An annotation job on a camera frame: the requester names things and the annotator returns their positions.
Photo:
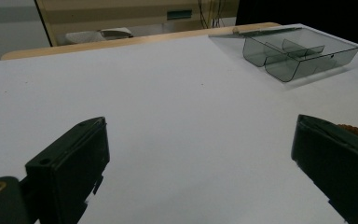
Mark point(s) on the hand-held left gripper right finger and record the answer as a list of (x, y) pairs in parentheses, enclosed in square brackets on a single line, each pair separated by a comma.
[(338, 165)]

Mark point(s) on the white cloth bundle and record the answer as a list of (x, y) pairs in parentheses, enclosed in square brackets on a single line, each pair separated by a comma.
[(96, 35)]

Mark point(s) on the clear grey plastic organizer box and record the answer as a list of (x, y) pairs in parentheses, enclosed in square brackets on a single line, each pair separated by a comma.
[(295, 53)]

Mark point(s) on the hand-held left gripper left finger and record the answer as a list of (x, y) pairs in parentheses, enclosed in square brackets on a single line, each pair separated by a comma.
[(71, 168)]

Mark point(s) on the beige cabinet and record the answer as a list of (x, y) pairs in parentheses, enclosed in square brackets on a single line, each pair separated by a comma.
[(130, 15)]

